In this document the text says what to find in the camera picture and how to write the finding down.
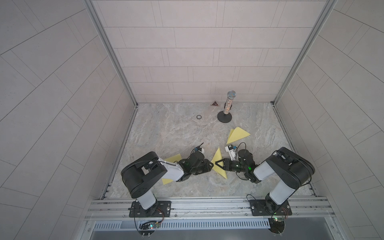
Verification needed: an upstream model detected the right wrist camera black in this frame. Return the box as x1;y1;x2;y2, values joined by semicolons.
225;145;238;161

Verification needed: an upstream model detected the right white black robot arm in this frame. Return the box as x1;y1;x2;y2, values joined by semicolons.
215;147;315;214

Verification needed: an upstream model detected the controller circuit board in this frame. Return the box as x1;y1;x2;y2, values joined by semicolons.
139;221;161;237
269;217;285;235

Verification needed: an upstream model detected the aluminium mounting rail frame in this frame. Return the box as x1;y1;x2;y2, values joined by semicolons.
85;196;335;221

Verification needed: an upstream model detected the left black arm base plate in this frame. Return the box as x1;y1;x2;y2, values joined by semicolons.
129;201;172;218

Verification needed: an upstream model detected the right controller circuit board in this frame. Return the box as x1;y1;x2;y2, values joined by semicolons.
269;217;285;235

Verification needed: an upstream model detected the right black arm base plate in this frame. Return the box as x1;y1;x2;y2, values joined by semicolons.
249;199;293;217

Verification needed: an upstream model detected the left controller circuit board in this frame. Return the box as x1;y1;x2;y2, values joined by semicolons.
139;221;161;237

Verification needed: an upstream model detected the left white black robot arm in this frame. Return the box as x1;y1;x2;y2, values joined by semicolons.
121;147;214;211

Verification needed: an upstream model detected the colourful tube on black stand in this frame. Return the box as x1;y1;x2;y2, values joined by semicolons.
217;90;237;123

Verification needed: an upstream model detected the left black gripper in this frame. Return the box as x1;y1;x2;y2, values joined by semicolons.
188;159;215;175

